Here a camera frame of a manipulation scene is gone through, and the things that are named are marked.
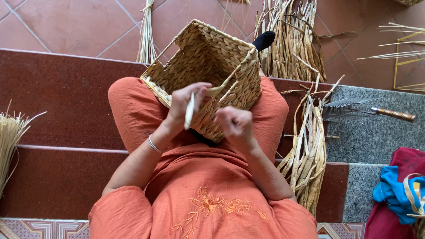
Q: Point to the person's left hand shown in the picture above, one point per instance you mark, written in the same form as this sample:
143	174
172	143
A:
181	106

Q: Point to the person's right hand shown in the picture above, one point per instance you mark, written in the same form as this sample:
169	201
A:
238	124

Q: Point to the person's right fingers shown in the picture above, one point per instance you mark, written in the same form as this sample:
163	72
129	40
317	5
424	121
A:
229	118

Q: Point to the person's left fingers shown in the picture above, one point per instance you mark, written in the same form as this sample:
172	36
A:
201	89

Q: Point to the pale reed strand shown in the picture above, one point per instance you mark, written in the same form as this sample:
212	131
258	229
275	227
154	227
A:
190	111

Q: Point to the square woven seagrass basket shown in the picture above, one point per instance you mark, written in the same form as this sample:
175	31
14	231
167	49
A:
212	56

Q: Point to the tied bundle of thin straw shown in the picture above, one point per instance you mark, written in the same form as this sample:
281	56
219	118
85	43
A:
146	39

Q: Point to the person's orange embroidered clothing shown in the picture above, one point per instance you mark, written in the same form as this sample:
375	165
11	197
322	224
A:
206	192

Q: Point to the person's black sock foot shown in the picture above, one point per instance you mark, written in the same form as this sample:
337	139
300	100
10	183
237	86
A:
264	39

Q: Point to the loose thin straws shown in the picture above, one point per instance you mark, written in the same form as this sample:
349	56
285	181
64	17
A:
237	13

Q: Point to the long bundle of dried seagrass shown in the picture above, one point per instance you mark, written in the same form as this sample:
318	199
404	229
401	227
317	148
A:
308	152

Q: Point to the large bundle of dried seagrass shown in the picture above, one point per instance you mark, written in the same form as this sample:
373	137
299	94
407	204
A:
292	39

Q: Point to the blue cloth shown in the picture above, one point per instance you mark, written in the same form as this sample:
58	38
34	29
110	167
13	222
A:
395	196

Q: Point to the dark red cloth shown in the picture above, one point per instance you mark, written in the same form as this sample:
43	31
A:
386	222

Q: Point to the bushy bundle of thin straw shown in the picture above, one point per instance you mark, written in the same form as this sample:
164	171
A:
9	142

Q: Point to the woven basket corner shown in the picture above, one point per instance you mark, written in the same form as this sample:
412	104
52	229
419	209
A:
410	2

